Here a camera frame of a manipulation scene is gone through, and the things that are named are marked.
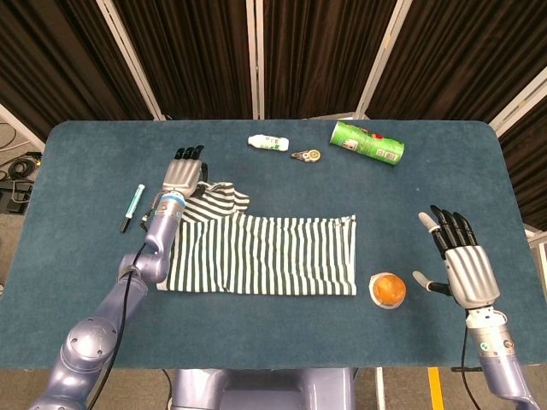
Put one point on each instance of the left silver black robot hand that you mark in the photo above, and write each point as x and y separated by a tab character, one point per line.
183	177

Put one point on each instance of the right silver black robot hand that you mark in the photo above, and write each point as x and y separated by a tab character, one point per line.
472	277

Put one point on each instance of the black white striped t-shirt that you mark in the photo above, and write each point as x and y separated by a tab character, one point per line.
278	256

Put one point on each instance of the left lavender robot arm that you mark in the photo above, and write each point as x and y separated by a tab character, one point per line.
85	341

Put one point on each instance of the green marker pen black cap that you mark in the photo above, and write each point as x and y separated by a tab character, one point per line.
133	207

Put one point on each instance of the white metal rack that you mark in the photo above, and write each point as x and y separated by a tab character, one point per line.
538	247

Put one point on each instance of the orange jelly cup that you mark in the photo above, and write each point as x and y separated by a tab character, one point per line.
389	289

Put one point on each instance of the black table crossbar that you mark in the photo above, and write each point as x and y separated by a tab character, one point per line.
470	368

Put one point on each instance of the small white plastic bottle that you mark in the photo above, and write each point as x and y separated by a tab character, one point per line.
269	142

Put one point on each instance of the yellow floor tape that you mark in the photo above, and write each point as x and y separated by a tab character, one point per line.
435	390

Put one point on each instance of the dark fabric screen panel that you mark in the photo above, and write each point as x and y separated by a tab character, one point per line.
192	55
530	171
325	55
64	55
461	55

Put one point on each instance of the correction tape dispenser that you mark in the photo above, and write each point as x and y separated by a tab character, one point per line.
309	156

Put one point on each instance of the white table leg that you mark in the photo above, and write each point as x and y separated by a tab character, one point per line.
380	388

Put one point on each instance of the green chip can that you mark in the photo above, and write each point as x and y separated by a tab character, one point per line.
367	143

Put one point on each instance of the lavender robot torso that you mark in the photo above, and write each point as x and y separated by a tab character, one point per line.
265	393

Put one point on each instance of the white metal frame bar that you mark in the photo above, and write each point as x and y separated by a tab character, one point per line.
23	126

